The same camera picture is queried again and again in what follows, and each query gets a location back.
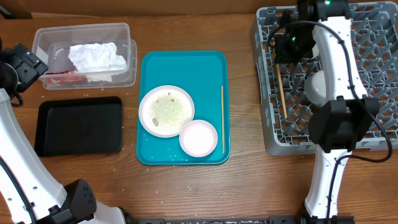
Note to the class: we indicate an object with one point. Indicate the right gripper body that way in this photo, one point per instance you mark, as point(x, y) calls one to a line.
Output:
point(296, 45)

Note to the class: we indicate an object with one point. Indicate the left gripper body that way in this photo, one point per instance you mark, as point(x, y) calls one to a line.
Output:
point(23, 70)

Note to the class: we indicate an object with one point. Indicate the red sauce packet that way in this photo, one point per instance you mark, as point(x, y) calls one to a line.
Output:
point(65, 77)

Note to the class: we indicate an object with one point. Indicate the grey metal bowl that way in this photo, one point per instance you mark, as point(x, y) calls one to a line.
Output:
point(315, 88)

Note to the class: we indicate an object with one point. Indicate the white napkin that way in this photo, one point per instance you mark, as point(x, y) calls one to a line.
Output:
point(98, 60)

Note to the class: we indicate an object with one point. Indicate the large white plate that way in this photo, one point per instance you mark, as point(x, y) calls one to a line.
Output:
point(165, 110)

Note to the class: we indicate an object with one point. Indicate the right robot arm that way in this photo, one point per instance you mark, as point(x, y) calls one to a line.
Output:
point(345, 117)

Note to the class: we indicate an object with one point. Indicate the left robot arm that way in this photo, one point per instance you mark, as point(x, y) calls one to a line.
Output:
point(30, 191)

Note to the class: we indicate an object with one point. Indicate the grey dishwasher rack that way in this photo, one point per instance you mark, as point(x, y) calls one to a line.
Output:
point(374, 39)

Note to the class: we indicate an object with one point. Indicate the clear plastic bin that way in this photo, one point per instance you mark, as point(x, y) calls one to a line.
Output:
point(52, 46)

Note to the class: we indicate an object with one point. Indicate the black tray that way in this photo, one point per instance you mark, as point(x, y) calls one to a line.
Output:
point(79, 126)

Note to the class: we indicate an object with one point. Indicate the teal serving tray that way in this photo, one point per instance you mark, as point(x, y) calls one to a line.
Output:
point(201, 74)

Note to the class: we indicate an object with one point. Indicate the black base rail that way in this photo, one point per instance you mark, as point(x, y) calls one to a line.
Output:
point(277, 219)

